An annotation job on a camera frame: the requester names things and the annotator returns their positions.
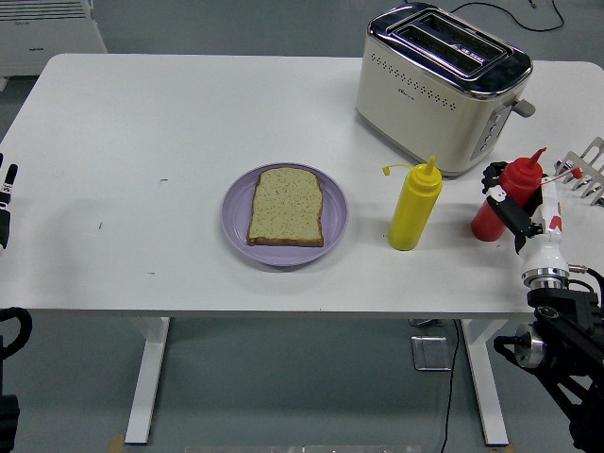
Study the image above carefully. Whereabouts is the cream chrome toaster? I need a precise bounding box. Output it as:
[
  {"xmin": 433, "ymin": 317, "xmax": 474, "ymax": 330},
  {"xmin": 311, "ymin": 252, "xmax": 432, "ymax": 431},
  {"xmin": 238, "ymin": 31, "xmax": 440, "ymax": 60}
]
[{"xmin": 354, "ymin": 2, "xmax": 537, "ymax": 179}]

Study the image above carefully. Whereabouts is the white floor appliance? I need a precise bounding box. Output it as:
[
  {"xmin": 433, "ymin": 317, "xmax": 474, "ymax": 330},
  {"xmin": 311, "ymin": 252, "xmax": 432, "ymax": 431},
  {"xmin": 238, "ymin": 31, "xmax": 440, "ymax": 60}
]
[{"xmin": 0, "ymin": 0, "xmax": 109, "ymax": 92}]

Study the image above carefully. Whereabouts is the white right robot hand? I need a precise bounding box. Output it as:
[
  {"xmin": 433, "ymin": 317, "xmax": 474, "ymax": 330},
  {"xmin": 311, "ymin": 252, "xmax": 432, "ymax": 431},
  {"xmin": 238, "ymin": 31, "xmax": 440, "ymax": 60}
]
[{"xmin": 480, "ymin": 161, "xmax": 572, "ymax": 277}]

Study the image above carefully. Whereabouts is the metal floor socket plate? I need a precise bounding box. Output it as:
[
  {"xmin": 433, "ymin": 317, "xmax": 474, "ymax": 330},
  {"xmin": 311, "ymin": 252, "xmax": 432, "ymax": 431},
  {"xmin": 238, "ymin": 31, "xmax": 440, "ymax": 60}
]
[{"xmin": 409, "ymin": 334, "xmax": 455, "ymax": 373}]

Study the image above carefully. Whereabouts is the black floor cable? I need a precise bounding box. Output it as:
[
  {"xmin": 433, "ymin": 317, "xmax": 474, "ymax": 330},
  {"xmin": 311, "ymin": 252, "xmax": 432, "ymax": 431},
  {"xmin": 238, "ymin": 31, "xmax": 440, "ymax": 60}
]
[{"xmin": 447, "ymin": 0, "xmax": 565, "ymax": 33}]

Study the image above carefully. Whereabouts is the speckled bread slice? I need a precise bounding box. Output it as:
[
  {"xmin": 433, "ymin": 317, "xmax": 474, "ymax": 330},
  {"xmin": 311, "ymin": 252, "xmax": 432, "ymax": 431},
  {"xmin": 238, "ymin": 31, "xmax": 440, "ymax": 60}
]
[{"xmin": 246, "ymin": 167, "xmax": 326, "ymax": 248}]

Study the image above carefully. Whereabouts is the white table leg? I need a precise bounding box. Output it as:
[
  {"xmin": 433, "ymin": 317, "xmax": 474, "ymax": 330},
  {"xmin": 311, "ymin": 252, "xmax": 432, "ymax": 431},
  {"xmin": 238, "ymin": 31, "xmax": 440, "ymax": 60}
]
[
  {"xmin": 123, "ymin": 316, "xmax": 171, "ymax": 445},
  {"xmin": 461, "ymin": 319, "xmax": 510, "ymax": 447}
]

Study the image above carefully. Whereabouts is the silver metal toast rack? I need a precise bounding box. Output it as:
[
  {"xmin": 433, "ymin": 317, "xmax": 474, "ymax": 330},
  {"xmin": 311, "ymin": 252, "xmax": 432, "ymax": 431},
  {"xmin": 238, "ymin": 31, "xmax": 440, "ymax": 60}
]
[{"xmin": 554, "ymin": 136, "xmax": 604, "ymax": 208}]

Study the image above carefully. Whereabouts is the yellow squeeze bottle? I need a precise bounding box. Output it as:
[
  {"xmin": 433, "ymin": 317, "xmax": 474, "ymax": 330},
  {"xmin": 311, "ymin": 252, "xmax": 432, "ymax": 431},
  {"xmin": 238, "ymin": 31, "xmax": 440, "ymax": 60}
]
[{"xmin": 381, "ymin": 157, "xmax": 444, "ymax": 252}]

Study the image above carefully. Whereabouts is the red squeeze bottle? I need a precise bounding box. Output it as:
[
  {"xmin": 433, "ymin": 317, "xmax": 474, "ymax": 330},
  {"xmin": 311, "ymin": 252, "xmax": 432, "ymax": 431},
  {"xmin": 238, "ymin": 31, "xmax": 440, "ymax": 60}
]
[{"xmin": 470, "ymin": 146, "xmax": 575, "ymax": 243}]

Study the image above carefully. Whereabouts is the black hanging power cable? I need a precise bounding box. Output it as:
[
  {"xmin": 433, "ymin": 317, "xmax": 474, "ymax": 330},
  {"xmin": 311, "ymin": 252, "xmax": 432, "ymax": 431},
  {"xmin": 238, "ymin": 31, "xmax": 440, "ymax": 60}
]
[{"xmin": 438, "ymin": 319, "xmax": 461, "ymax": 453}]

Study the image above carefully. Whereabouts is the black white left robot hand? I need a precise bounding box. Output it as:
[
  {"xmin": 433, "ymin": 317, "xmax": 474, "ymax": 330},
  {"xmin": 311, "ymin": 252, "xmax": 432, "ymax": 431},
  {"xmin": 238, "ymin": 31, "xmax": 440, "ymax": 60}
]
[{"xmin": 0, "ymin": 152, "xmax": 20, "ymax": 259}]

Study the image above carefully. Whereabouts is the purple round plate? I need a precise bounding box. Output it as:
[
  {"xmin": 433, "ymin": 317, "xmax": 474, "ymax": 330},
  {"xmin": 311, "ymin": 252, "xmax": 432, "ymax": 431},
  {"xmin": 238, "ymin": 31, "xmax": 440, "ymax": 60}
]
[{"xmin": 221, "ymin": 162, "xmax": 349, "ymax": 269}]

